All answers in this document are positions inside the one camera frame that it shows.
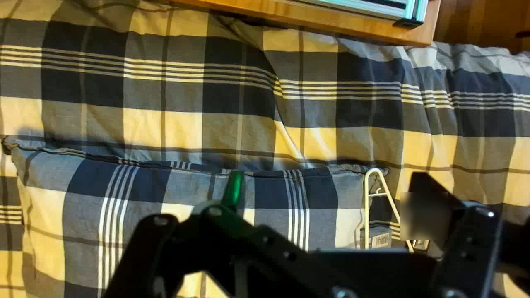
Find light wooden side table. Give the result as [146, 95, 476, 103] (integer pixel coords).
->
[164, 0, 444, 48]

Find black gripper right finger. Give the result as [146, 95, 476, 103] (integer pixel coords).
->
[404, 171, 467, 257]

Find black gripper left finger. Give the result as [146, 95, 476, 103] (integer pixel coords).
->
[219, 169, 247, 219]

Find large checked black pillow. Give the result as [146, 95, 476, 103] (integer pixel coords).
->
[2, 134, 391, 298]

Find teal book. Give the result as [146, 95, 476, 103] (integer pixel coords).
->
[297, 0, 431, 27]

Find checked blue yellow comforter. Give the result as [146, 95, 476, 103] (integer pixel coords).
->
[0, 0, 530, 298]

